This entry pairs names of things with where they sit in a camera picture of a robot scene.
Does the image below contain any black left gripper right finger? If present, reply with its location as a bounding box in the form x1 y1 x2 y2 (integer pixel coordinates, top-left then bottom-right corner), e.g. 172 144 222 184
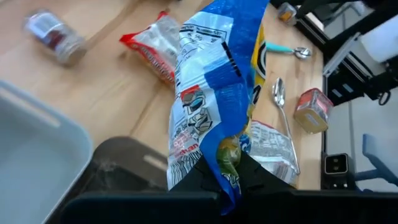
223 151 398 224

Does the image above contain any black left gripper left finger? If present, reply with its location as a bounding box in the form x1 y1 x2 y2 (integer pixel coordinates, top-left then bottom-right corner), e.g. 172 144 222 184
61 154 223 224

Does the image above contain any dark brown plastic tray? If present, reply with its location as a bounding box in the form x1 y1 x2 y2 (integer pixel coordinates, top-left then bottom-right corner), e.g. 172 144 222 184
46 136 170 224

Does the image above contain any blue and yellow chips bag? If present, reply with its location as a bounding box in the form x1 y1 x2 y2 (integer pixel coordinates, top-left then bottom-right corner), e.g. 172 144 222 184
167 0 271 216

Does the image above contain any spoon with teal handle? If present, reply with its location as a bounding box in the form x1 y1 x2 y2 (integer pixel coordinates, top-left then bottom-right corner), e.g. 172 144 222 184
266 42 313 60

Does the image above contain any silver snack bag red edge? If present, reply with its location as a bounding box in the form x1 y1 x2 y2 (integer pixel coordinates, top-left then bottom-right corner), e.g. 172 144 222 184
248 119 301 187

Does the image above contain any red and gold tin box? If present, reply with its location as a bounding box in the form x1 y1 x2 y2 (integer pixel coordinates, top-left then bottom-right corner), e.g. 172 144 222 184
293 88 335 135

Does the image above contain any plain all-metal spoon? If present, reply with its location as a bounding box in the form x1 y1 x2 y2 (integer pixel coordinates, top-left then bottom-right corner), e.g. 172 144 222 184
272 77 302 175

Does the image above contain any blue chair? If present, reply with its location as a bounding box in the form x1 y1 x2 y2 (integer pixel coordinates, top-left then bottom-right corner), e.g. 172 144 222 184
354 133 398 188

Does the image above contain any white plastic storage bin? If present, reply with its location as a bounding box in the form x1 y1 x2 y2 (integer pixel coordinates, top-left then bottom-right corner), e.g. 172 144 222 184
0 79 94 224

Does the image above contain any small glass jar orange label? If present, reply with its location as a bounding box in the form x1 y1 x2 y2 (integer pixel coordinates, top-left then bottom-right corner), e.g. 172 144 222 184
276 2 298 26

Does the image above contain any small glass jar red label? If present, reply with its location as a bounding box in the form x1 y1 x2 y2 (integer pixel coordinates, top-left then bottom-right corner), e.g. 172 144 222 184
23 9 88 67

